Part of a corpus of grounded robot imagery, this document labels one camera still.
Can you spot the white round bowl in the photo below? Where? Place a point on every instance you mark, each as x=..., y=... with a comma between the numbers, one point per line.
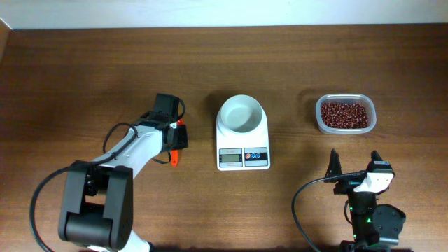
x=240, y=114

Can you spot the red beans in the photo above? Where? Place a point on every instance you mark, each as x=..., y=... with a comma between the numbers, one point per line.
x=344, y=116

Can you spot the white digital kitchen scale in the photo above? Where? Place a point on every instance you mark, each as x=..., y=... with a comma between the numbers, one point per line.
x=241, y=152

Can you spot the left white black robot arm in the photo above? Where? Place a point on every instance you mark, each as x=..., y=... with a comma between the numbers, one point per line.
x=98, y=203

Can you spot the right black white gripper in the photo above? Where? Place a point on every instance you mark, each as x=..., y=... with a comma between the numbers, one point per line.
x=344, y=185

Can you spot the clear plastic bean container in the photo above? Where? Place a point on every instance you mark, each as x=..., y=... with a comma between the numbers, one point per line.
x=347, y=99

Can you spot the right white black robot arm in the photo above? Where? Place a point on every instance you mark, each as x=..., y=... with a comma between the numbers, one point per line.
x=376, y=227

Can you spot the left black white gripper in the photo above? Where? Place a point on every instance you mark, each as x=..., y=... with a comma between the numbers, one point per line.
x=185, y=140

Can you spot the orange measuring scoop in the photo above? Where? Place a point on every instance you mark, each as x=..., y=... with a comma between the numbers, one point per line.
x=175, y=153

